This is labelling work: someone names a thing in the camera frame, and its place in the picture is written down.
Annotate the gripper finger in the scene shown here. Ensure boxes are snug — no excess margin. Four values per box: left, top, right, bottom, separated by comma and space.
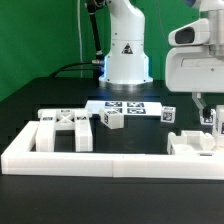
192, 92, 211, 118

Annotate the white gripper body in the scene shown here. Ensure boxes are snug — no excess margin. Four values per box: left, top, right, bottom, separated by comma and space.
165, 46, 224, 93

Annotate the white chair seat part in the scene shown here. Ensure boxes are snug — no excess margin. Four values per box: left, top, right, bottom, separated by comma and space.
167, 130, 224, 157

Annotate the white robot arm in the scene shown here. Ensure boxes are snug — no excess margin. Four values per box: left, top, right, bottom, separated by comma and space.
85, 0, 224, 118

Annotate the white chair back part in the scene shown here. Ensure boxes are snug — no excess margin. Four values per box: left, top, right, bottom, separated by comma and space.
36, 108, 93, 152

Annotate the white tag sheet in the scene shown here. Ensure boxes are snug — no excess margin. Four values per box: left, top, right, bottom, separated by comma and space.
85, 100, 162, 116

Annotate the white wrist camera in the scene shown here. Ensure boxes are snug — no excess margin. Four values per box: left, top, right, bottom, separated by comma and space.
168, 18, 210, 46

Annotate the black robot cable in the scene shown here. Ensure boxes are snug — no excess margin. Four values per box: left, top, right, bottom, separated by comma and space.
49, 61, 105, 78

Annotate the white thin cable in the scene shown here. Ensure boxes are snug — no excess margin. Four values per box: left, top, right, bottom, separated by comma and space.
77, 0, 84, 79

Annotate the white U-shaped fence frame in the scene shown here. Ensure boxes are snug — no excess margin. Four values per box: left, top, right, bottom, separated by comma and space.
1, 121, 224, 180

